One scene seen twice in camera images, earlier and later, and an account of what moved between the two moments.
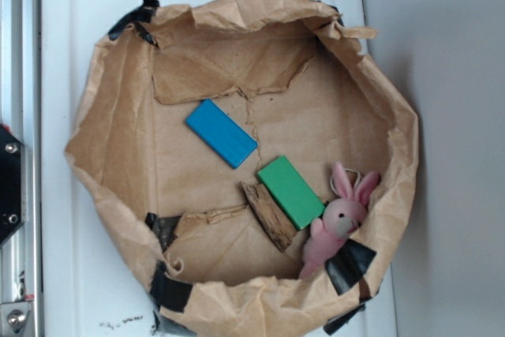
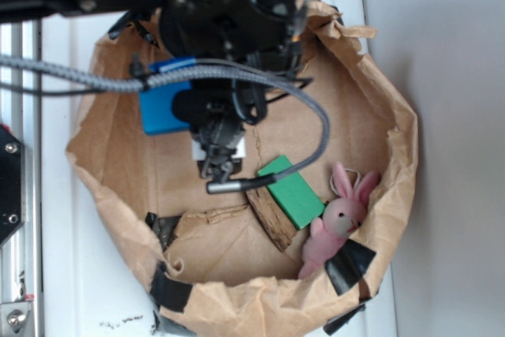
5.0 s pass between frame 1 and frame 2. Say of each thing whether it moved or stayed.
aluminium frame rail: stayed
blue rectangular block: moved
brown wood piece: stayed
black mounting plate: stayed
